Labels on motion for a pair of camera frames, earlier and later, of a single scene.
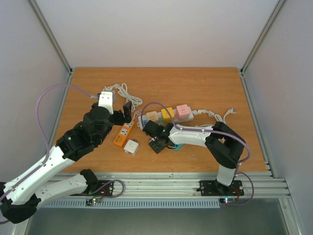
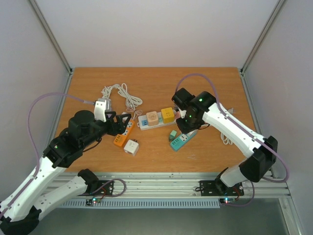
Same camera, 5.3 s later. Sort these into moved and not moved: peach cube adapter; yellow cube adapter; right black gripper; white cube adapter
Moved: right black gripper
Not moved: yellow cube adapter; peach cube adapter; white cube adapter
